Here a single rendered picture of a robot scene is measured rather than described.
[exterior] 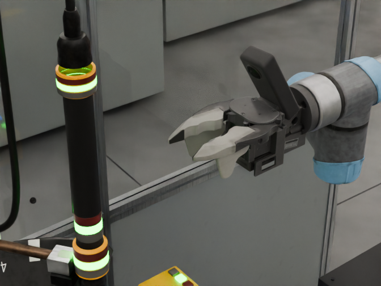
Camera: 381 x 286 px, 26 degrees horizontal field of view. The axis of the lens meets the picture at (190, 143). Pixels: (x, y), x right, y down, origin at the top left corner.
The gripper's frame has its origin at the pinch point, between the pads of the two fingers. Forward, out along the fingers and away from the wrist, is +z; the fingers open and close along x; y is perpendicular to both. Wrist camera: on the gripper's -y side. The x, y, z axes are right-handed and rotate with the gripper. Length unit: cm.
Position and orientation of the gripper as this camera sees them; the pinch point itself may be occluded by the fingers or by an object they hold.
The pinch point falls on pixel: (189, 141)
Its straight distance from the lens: 105.1
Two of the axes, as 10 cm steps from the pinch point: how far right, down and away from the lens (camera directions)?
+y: 0.0, 8.4, 5.4
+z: -7.9, 3.3, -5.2
